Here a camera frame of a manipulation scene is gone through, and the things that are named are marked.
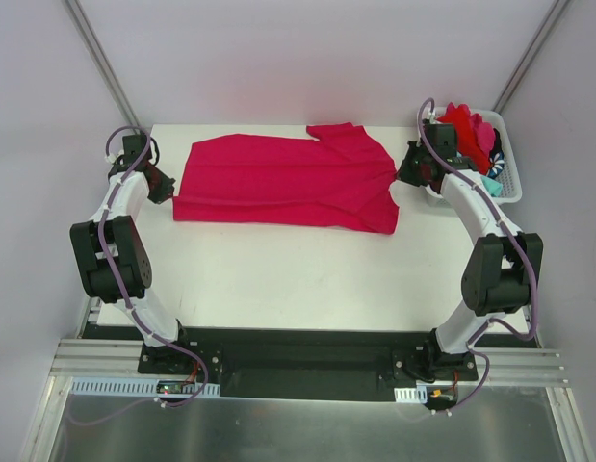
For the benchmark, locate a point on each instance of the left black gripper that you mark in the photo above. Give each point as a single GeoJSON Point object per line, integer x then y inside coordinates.
{"type": "Point", "coordinates": [162, 188]}

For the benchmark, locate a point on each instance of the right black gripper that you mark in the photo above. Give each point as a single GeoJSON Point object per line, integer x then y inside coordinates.
{"type": "Point", "coordinates": [410, 166]}

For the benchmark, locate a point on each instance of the magenta pink t shirt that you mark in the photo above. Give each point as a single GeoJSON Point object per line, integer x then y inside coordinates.
{"type": "Point", "coordinates": [339, 176]}

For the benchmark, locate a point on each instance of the white plastic laundry basket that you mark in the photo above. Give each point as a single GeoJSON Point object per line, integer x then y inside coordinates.
{"type": "Point", "coordinates": [509, 178]}

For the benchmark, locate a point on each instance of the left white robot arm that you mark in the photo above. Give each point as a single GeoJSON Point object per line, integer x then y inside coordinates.
{"type": "Point", "coordinates": [109, 252]}

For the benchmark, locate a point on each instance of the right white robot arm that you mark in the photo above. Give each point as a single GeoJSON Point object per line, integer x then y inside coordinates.
{"type": "Point", "coordinates": [502, 272]}

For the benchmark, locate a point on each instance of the red t shirt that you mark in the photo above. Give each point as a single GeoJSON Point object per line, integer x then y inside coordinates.
{"type": "Point", "coordinates": [460, 118]}

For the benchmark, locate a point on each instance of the black white patterned garment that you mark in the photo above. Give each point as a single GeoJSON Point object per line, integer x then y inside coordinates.
{"type": "Point", "coordinates": [497, 164]}

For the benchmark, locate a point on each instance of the teal t shirt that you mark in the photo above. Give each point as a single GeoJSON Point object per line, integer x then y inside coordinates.
{"type": "Point", "coordinates": [493, 187]}

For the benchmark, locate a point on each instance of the left aluminium frame post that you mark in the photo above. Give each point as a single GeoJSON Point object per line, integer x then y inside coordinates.
{"type": "Point", "coordinates": [84, 28]}

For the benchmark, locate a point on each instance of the aluminium frame post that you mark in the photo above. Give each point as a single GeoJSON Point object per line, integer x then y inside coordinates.
{"type": "Point", "coordinates": [540, 38]}
{"type": "Point", "coordinates": [84, 28]}

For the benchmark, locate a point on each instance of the left white cable duct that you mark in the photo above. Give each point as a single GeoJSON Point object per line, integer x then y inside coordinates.
{"type": "Point", "coordinates": [142, 388]}

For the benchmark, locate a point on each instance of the white cable duct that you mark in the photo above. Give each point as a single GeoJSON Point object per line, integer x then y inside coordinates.
{"type": "Point", "coordinates": [422, 393]}
{"type": "Point", "coordinates": [142, 388]}

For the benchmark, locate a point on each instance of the right aluminium frame post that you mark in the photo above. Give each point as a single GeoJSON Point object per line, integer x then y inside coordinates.
{"type": "Point", "coordinates": [540, 38]}

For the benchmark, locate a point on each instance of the aluminium front rail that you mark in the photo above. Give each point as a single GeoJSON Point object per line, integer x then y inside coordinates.
{"type": "Point", "coordinates": [525, 367]}

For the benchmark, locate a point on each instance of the right white cable duct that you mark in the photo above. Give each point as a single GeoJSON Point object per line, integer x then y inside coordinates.
{"type": "Point", "coordinates": [422, 393]}

